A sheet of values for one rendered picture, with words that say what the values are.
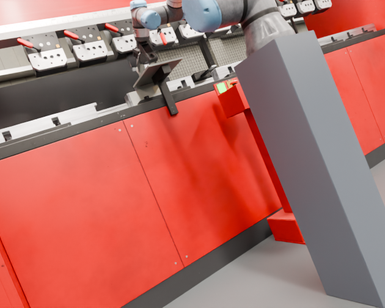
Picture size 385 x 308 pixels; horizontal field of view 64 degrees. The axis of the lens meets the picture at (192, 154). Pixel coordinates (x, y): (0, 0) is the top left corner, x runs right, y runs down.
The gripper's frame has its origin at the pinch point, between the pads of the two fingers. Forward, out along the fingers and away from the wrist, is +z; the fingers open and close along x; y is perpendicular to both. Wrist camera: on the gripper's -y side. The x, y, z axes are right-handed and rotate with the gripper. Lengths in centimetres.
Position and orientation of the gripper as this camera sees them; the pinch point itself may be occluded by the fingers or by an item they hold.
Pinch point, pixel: (148, 77)
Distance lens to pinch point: 162.5
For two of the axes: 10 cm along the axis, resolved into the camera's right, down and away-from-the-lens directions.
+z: 0.2, 8.0, 6.0
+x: -8.2, 3.5, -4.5
